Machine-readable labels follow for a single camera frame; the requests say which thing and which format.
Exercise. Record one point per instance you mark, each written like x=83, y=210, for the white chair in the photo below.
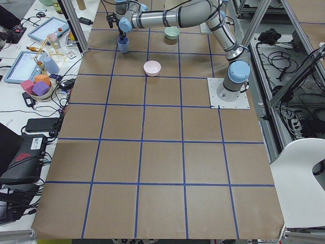
x=300, y=195

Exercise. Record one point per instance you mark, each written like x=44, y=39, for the black power adapter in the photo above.
x=40, y=124

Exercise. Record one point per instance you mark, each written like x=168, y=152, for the pink bowl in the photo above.
x=152, y=68

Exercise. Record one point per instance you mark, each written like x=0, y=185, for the mint green bowl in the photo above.
x=171, y=33

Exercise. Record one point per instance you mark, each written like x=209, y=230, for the black electronics box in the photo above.
x=26, y=166

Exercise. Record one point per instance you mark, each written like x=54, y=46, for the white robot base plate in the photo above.
x=220, y=98

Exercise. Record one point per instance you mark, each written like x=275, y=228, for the blue cup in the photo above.
x=123, y=48
x=126, y=40

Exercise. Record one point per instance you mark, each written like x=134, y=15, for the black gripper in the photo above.
x=122, y=33

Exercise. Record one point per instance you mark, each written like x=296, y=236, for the beige bowl with foam cubes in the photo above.
x=42, y=90

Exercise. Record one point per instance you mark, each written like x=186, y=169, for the light blue cylinder bottle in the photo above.
x=50, y=65

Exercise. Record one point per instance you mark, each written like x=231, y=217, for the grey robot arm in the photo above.
x=131, y=15

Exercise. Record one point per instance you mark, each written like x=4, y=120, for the tablet in blue case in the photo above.
x=53, y=25
x=24, y=68

